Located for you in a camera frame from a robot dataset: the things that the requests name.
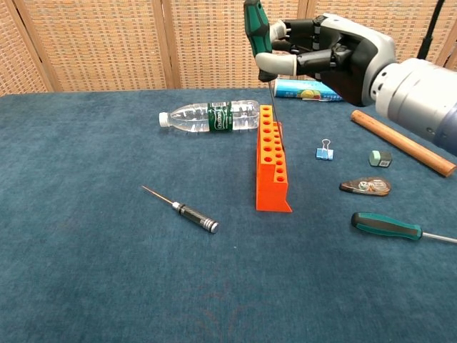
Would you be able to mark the black precision screwdriver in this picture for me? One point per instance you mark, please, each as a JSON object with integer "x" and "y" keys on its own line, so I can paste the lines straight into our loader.
{"x": 196, "y": 215}

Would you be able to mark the woven folding screen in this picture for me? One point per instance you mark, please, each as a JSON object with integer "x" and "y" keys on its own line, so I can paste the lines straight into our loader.
{"x": 107, "y": 43}

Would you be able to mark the brown correction tape dispenser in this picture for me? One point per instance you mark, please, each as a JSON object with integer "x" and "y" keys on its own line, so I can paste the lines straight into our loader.
{"x": 366, "y": 186}

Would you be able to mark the blue felt table cover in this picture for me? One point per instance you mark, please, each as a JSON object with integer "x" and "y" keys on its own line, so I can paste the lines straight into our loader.
{"x": 107, "y": 268}

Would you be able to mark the wooden rod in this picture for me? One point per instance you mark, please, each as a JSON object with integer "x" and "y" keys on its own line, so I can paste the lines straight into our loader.
{"x": 400, "y": 143}

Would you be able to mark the blue binder clip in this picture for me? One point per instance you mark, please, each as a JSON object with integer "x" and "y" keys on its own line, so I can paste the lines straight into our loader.
{"x": 324, "y": 154}

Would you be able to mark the chunky green black screwdriver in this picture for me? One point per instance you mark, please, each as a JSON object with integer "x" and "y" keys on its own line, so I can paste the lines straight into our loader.
{"x": 257, "y": 28}

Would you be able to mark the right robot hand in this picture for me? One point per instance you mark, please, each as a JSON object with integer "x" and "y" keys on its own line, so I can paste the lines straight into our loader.
{"x": 357, "y": 60}

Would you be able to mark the orange tool holder block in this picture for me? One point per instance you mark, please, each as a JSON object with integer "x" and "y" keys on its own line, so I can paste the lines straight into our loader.
{"x": 270, "y": 200}

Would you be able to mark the clear plastic water bottle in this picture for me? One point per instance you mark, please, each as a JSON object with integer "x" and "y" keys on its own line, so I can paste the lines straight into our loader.
{"x": 218, "y": 116}

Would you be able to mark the small green eraser block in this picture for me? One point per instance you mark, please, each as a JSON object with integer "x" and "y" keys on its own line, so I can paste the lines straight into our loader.
{"x": 379, "y": 158}

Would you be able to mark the blue food wrap roll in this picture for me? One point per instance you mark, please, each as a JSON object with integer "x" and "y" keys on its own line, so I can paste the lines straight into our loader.
{"x": 296, "y": 91}

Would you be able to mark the slim green black screwdriver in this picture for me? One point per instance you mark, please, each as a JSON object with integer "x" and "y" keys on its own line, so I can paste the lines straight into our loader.
{"x": 385, "y": 226}

